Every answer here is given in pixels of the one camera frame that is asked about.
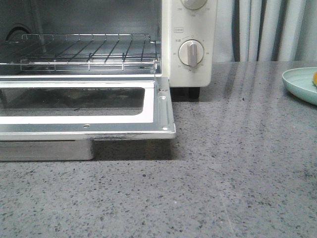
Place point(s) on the oven glass door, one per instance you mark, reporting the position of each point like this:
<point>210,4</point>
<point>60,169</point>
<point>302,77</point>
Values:
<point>84,107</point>

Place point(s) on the white toaster oven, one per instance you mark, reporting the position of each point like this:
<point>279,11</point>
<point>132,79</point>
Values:
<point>166,21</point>

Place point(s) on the light green round plate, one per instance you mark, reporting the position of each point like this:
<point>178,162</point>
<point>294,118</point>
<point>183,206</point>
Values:
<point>299,82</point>

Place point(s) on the grey white curtain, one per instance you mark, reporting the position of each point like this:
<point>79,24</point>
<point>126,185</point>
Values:
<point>265,30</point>

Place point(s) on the lower white timer knob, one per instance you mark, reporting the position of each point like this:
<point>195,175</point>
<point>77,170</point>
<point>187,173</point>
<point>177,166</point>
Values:
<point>191,53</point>

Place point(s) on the metal wire oven rack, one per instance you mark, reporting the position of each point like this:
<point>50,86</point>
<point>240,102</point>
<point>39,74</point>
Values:
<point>80,53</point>

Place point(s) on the silver door handle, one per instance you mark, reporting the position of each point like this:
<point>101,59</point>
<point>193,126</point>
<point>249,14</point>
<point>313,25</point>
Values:
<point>59,150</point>

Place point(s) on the golden croissant bread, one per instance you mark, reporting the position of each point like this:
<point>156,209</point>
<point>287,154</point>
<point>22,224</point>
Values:
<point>315,79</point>

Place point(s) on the upper white temperature knob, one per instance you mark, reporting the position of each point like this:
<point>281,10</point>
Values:
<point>193,4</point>

